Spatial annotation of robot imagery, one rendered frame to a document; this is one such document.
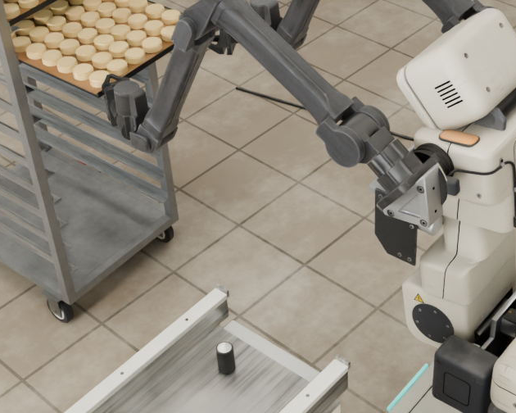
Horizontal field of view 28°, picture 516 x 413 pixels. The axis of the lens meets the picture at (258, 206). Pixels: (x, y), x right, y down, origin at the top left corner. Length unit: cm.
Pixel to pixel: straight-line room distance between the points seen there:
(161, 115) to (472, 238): 70
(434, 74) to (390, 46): 251
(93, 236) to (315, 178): 85
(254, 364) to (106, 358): 125
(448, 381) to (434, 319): 14
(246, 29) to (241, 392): 66
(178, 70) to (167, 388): 64
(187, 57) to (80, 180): 154
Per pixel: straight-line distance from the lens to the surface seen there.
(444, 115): 190
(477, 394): 216
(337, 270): 330
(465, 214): 204
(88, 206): 342
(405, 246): 211
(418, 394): 260
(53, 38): 268
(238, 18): 191
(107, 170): 342
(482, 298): 222
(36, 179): 283
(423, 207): 185
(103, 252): 323
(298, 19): 247
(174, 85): 212
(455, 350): 216
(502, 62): 193
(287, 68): 189
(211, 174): 371
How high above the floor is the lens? 228
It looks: 40 degrees down
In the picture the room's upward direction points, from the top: 5 degrees counter-clockwise
